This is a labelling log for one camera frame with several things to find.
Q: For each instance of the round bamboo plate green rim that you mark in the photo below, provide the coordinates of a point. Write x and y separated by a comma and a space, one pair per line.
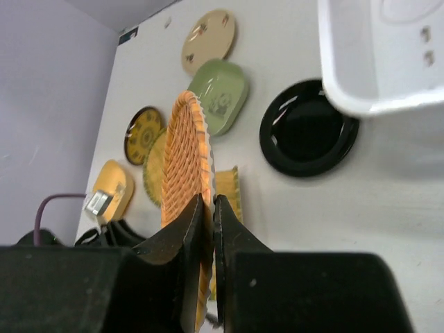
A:
152, 168

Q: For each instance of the rectangular bamboo tray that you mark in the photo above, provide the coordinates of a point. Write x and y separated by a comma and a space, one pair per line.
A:
227, 184

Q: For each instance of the beige round plate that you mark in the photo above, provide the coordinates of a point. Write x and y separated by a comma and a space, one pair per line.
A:
211, 37

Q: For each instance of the brown yellow patterned plate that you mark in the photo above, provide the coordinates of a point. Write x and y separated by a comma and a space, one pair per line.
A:
140, 134

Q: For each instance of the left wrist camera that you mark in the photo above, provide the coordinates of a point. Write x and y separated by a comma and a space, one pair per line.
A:
97, 203

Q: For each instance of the black round plate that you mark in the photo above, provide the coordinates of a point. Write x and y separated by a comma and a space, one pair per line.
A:
302, 134

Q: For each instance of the orange round woven plate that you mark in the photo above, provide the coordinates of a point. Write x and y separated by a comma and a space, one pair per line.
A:
188, 169

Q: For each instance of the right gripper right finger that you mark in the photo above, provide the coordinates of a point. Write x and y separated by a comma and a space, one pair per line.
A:
260, 290

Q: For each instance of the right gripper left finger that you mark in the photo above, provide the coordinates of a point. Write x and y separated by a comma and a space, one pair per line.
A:
152, 287

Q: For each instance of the green square panda plate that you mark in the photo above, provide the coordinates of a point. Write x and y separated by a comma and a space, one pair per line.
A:
222, 89

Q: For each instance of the yellow square panda plate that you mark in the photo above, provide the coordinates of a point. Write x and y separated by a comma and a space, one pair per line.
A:
116, 181

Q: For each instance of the white plastic bin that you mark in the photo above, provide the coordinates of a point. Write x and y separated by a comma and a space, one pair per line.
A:
381, 57

